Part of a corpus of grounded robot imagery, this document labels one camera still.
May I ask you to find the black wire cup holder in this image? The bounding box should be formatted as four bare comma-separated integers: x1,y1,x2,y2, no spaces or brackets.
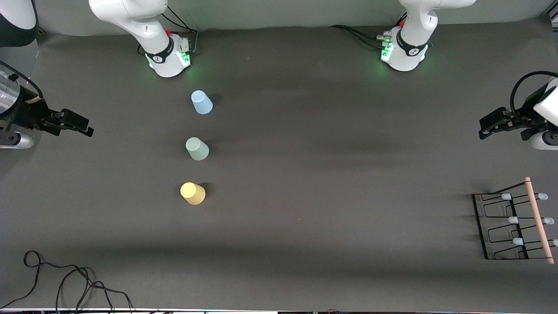
472,177,558,265

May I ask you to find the pale green plastic cup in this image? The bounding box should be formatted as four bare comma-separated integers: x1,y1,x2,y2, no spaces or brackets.
186,137,210,161

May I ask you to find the yellow plastic cup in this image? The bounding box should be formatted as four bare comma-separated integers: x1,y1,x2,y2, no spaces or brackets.
180,182,206,205

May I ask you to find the light blue plastic cup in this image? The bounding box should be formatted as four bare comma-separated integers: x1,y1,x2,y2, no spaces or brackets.
191,90,214,115

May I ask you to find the thin black cable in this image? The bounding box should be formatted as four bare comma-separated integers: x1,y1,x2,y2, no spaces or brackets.
56,267,133,312
0,250,94,309

